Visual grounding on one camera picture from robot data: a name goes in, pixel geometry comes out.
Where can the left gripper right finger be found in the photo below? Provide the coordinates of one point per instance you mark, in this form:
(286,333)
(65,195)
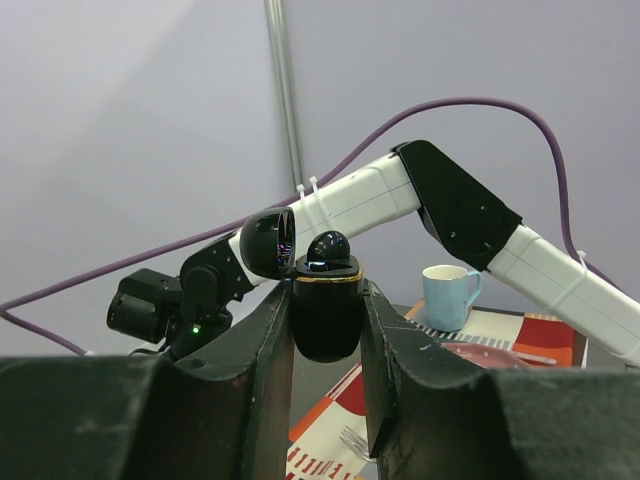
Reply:
(431,414)

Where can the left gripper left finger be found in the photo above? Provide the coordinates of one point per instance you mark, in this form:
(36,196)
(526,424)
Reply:
(220,413)

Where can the black oval earbud case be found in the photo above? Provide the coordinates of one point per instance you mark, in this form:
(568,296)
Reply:
(325,306)

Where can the black stem earbud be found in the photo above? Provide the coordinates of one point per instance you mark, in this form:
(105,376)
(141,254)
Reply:
(328,251)

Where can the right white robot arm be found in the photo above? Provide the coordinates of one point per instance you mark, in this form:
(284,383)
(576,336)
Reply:
(307,243)

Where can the pink dotted plate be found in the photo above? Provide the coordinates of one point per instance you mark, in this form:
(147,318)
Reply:
(486,357)

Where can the colourful patterned placemat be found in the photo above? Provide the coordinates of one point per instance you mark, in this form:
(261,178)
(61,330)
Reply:
(316,451)

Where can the light blue mug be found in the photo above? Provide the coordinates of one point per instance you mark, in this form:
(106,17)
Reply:
(449,293)

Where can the pink handled fork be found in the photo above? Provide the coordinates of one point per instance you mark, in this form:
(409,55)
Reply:
(356,443)

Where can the pink handled knife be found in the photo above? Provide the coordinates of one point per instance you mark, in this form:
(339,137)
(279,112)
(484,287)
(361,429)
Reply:
(534,358)

